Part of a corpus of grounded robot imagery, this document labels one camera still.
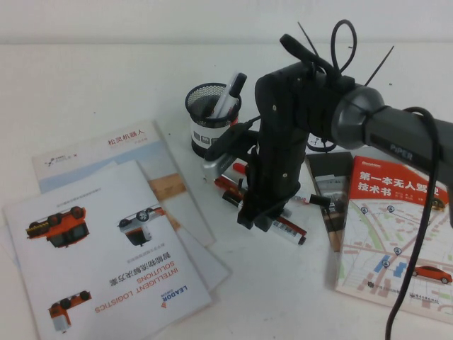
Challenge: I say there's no red book with map cover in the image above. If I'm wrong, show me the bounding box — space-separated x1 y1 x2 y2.
334 154 453 316

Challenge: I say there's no white marker with red label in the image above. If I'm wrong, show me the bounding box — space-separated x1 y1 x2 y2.
221 190 308 247

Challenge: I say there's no white Leador logistics brochure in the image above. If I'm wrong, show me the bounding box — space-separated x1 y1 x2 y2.
1 159 213 340

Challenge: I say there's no black zip tie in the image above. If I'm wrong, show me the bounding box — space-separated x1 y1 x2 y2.
365 45 396 87
297 21 321 60

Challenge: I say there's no black mesh pen holder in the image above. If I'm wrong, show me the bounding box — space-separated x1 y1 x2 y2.
183 81 243 157

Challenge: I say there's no AgileX brochure with grey interior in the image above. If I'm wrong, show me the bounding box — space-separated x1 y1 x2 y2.
304 132 355 253

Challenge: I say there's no AgileX brochure with blue sky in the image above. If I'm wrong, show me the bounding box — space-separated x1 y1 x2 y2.
30 120 217 245

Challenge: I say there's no red gel pen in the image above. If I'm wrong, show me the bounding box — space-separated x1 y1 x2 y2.
213 174 242 189

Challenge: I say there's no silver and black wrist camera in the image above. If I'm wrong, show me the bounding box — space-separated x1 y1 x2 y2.
201 122 258 182

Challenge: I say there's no white board marker black cap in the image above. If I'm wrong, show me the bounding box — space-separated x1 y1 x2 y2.
289 193 332 207

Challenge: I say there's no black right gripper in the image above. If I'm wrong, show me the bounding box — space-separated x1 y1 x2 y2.
236 129 306 233

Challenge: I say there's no black cable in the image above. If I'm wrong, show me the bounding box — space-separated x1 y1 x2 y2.
242 19 442 340

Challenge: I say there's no white marker with black cap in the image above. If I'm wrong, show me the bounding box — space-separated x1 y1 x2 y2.
212 72 248 120

